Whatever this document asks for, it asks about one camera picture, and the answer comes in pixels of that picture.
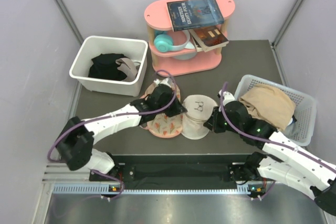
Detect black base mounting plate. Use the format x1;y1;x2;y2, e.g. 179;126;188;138
90;163;261;184

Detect white plastic basket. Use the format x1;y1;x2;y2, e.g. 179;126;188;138
234;74;317;146

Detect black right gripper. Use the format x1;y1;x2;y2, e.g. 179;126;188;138
204;106;243;134

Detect beige cloth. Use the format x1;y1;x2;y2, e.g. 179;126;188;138
238;83;296;131

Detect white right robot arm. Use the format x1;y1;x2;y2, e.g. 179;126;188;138
204;101;335;216

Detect beige bra in bin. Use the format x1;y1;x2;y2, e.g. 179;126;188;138
115;58;141;82

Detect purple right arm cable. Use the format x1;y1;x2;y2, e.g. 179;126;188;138
219;81;336;200

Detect grey cloth in basket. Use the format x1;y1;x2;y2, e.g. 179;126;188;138
283;118;300;139

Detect white mesh laundry bag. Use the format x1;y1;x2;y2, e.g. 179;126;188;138
182;94;217;140

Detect blue Nineteen Eighty-Four book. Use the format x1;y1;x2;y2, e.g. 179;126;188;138
167;0;225;31

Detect grey slotted cable duct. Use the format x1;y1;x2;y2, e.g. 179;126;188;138
52;184;266;195

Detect dark orange book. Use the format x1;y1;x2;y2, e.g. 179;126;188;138
189;26;229;52

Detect teal headphones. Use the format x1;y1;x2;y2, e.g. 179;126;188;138
154;30;195;52

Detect pink wooden shelf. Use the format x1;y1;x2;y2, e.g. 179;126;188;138
144;0;235;76

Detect white plastic bin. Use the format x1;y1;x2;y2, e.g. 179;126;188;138
69;36;148;97

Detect grey bowl on shelf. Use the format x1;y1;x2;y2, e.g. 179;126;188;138
173;51;197;60

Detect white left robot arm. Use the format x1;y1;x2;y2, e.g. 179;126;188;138
55;78;187;180

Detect floral mesh laundry bag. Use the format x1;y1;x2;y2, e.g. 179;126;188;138
139;79;184;138

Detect black garment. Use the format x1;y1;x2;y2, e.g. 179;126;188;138
88;53;126;81

